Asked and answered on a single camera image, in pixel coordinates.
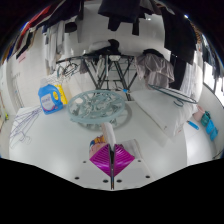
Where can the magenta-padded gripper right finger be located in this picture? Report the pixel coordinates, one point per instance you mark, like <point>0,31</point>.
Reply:
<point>125,161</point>

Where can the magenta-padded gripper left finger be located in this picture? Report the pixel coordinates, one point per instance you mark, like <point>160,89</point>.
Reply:
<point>100,160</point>

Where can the cartoon print towel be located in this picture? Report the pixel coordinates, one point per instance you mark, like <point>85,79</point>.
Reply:
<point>109,131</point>

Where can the pale blue round peg hanger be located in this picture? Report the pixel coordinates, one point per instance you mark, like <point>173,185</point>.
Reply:
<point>96,106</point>

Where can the white pillow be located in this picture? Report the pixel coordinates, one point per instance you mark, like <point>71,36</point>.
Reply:
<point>163,111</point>

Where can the yellow box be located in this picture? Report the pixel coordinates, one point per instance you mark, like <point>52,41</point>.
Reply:
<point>62,95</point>

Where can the blue brush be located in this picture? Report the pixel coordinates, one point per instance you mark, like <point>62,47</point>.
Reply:
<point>193,125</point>

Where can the blue detergent bottle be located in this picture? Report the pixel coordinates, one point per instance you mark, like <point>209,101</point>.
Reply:
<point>50,100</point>

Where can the pink bucket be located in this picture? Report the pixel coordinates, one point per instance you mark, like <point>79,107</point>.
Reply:
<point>198,114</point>

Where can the teal blue bags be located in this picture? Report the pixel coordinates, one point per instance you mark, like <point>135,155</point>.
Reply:
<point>209,125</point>

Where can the black folding drying rack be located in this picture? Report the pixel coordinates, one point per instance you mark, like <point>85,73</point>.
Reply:
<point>106,63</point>

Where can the grey garment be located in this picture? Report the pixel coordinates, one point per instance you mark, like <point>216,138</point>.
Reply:
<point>155,68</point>

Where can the hanging clothes row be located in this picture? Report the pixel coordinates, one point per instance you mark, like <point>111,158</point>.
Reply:
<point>180,33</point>

